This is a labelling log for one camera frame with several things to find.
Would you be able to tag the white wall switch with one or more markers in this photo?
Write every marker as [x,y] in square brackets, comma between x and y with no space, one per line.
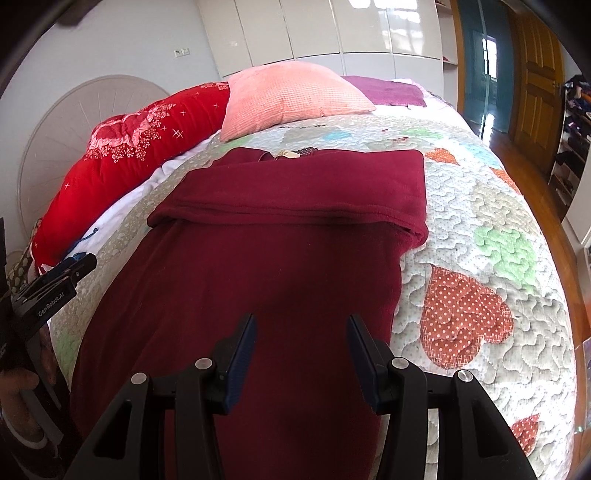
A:
[181,52]

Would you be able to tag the wooden door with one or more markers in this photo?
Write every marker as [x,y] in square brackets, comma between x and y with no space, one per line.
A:
[539,78]

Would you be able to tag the dark red knit sweater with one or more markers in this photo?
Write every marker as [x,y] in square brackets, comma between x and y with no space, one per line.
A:
[301,244]

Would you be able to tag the pink corduroy pillow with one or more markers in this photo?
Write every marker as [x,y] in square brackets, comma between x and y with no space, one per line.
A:
[265,96]

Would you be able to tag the person left hand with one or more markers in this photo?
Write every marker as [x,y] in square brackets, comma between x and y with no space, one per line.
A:
[14,382]

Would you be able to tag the heart pattern quilted bedspread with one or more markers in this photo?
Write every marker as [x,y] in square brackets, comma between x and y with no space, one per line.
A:
[482,293]

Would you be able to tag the white fleece blanket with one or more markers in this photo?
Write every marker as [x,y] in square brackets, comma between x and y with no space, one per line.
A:
[106,225]

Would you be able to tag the round beige headboard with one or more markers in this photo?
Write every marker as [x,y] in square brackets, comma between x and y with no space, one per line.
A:
[61,136]

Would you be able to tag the red floral quilted duvet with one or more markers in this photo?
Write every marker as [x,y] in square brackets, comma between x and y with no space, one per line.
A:
[122,152]

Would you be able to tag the white wardrobe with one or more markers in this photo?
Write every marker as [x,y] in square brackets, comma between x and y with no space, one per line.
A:
[381,39]

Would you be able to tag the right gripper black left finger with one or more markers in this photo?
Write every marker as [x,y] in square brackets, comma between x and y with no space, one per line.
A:
[128,441]

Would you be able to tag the cluttered shelf rack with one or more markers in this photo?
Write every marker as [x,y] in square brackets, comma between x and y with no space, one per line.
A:
[573,150]

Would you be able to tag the purple cloth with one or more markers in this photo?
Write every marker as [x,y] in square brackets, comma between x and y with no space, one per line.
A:
[388,92]

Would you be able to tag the white desk shelf unit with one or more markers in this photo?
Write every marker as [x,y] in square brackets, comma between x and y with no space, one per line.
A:
[576,225]

